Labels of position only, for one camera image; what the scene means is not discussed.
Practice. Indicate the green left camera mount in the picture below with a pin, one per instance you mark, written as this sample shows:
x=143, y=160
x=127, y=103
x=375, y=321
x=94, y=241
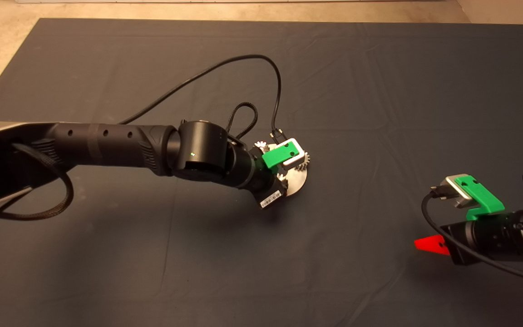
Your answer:
x=277, y=156

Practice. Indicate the round metal carrier plate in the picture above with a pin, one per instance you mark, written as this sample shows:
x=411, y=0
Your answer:
x=298, y=181

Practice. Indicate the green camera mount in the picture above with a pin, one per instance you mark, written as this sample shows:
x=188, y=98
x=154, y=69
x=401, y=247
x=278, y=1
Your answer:
x=277, y=156
x=480, y=196

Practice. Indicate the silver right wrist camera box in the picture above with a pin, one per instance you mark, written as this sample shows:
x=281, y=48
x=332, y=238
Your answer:
x=452, y=185

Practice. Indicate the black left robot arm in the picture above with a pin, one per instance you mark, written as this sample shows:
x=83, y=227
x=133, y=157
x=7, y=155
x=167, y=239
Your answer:
x=107, y=141

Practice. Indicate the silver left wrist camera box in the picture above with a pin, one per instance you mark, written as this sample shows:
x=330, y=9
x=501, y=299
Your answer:
x=298, y=156

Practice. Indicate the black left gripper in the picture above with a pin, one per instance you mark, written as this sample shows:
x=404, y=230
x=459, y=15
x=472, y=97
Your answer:
x=268, y=190

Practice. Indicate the dark grey table cloth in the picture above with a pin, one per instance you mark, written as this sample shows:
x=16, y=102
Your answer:
x=334, y=81

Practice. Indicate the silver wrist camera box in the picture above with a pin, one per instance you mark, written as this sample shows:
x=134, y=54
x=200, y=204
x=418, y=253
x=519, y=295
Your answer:
x=298, y=156
x=452, y=185

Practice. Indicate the green right camera mount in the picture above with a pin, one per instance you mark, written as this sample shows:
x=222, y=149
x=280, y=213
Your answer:
x=480, y=196

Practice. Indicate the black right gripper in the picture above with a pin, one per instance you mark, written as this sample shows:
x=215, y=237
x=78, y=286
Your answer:
x=488, y=237

